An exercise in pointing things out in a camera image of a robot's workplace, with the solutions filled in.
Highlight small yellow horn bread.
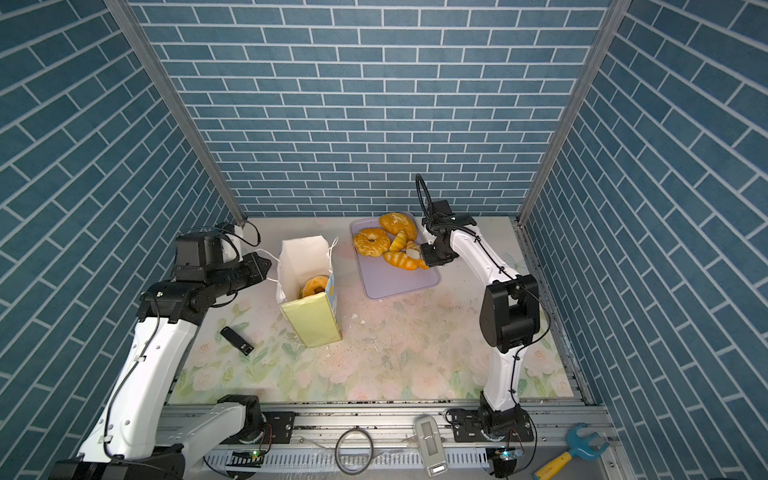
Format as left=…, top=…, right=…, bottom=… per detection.
left=389, top=230, right=409, bottom=252

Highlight metal kitchen tongs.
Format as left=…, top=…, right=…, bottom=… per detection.
left=415, top=174, right=434, bottom=225

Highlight striped long bread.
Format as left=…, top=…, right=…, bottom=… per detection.
left=382, top=251, right=420, bottom=271

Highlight twisted ring doughnut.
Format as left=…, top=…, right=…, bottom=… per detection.
left=301, top=275, right=330, bottom=298

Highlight white paper gift bag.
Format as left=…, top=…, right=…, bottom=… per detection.
left=272, top=235, right=342, bottom=348

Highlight braided croissant bread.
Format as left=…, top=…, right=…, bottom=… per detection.
left=405, top=241, right=428, bottom=270

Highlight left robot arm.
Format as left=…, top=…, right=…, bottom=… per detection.
left=50, top=224, right=272, bottom=479

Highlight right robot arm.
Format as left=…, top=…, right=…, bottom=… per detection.
left=420, top=199, right=540, bottom=441

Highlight sugared oval bread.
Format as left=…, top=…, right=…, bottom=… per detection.
left=379, top=212, right=418, bottom=241

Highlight black flat bar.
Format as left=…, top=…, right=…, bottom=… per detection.
left=220, top=326, right=254, bottom=356

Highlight round flower bun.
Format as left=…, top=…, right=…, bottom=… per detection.
left=353, top=228, right=391, bottom=258

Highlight white handheld device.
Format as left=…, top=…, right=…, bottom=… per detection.
left=414, top=416, right=448, bottom=478

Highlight blue yellow wrench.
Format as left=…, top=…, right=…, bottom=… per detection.
left=533, top=423, right=610, bottom=480

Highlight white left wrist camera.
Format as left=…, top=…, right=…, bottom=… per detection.
left=214, top=222, right=245, bottom=247

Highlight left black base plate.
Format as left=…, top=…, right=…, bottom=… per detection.
left=262, top=411, right=296, bottom=445

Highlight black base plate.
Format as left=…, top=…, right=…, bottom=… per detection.
left=443, top=407, right=535, bottom=443
left=262, top=411, right=296, bottom=445

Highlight black cable ring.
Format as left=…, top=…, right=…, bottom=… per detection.
left=334, top=427, right=376, bottom=476

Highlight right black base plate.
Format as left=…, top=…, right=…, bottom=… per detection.
left=443, top=407, right=535, bottom=443

